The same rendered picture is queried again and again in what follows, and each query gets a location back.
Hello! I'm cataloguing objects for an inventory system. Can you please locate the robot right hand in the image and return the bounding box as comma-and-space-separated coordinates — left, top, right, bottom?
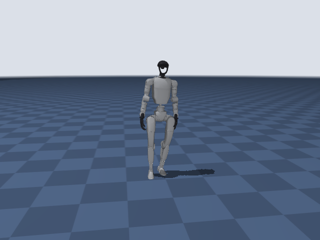
139, 113, 146, 130

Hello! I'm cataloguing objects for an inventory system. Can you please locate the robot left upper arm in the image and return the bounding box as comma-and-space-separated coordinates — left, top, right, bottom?
170, 79, 178, 103

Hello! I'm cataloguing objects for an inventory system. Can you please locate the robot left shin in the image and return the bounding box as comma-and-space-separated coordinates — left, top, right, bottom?
159, 145, 169, 168

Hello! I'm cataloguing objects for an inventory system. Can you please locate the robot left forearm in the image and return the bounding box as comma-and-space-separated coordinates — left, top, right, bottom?
172, 102, 179, 117

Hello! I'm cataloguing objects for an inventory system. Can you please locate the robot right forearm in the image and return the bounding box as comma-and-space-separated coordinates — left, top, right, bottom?
139, 96, 148, 117

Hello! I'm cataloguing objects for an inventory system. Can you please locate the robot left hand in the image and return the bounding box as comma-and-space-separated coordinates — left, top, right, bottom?
173, 114, 178, 130

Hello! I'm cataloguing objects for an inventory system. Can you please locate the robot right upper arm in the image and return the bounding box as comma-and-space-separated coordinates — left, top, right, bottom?
143, 78, 154, 102

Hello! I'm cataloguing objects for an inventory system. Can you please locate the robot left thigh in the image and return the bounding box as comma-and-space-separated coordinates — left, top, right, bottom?
161, 114, 175, 149

